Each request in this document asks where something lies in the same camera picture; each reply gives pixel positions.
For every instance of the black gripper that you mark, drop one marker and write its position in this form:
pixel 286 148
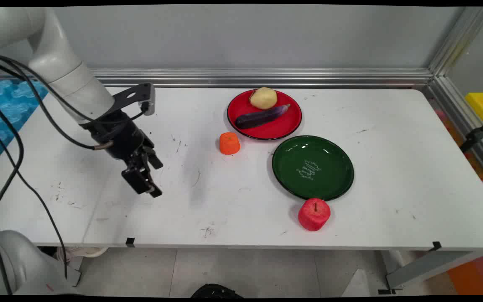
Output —
pixel 120 136

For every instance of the purple eggplant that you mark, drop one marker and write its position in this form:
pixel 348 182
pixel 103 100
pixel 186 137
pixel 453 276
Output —
pixel 258 118

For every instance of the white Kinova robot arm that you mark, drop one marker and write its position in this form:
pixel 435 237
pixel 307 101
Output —
pixel 57 63

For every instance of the black tape marker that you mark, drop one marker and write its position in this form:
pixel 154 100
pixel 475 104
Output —
pixel 130 242
pixel 437 246

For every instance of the orange toy fruit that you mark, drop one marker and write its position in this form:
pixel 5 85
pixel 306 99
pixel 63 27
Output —
pixel 229 144

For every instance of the white object under table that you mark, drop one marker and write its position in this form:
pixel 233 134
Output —
pixel 84 251

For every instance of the yellow potato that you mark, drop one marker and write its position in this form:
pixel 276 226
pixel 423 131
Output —
pixel 263 98

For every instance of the black round object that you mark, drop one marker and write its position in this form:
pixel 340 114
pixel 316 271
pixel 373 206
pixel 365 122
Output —
pixel 216 291

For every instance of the red round plate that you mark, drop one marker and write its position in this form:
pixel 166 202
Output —
pixel 285 121

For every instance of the blue foam mat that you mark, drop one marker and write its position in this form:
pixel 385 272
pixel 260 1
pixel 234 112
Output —
pixel 4 113

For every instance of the green round plate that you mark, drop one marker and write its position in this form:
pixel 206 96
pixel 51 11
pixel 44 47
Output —
pixel 312 167

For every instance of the red toy apple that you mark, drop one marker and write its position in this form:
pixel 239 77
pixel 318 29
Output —
pixel 313 214

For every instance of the grey table leg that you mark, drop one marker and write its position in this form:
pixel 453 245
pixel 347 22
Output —
pixel 426 268

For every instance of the orange box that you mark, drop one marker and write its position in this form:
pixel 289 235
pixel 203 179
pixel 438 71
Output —
pixel 474 274

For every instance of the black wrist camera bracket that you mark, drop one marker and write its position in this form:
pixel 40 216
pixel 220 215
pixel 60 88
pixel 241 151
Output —
pixel 134 95

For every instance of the horizontal aluminium frame rail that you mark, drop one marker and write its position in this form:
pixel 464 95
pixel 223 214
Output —
pixel 266 77

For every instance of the slanted aluminium side rail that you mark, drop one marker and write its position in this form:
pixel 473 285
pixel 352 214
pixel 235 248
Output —
pixel 463 115

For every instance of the upright aluminium frame post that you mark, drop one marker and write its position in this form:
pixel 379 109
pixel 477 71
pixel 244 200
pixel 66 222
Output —
pixel 459 40

